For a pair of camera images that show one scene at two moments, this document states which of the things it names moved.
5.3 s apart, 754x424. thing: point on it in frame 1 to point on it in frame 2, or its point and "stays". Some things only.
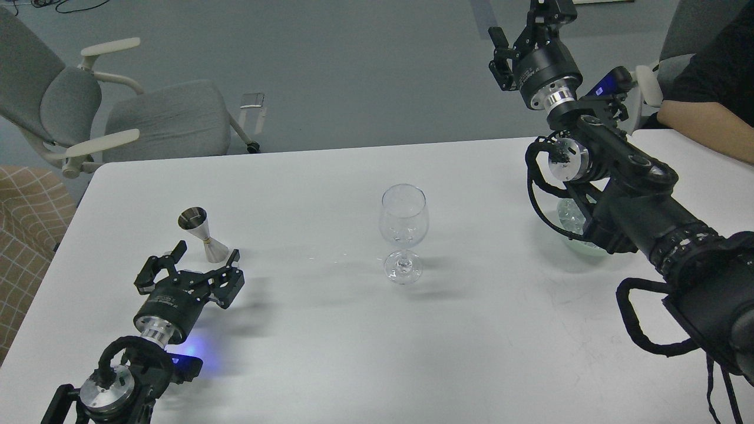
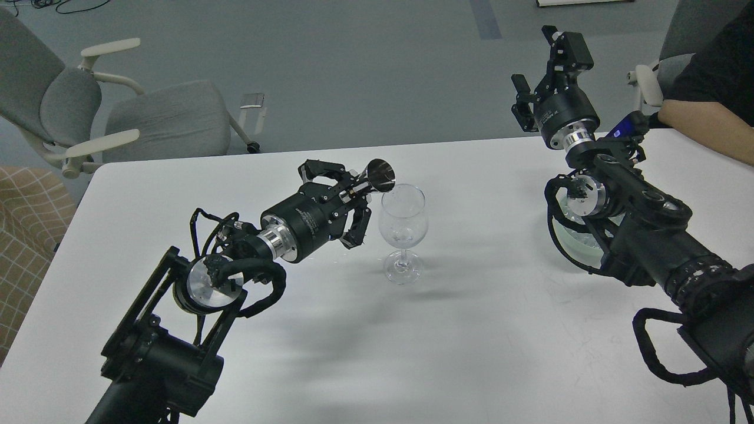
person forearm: [711, 125] stays
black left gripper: [166, 312] to [301, 223]
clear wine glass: [403, 223] stays
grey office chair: [80, 118] stays
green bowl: [549, 211] to [582, 247]
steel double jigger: [196, 219] to [380, 174]
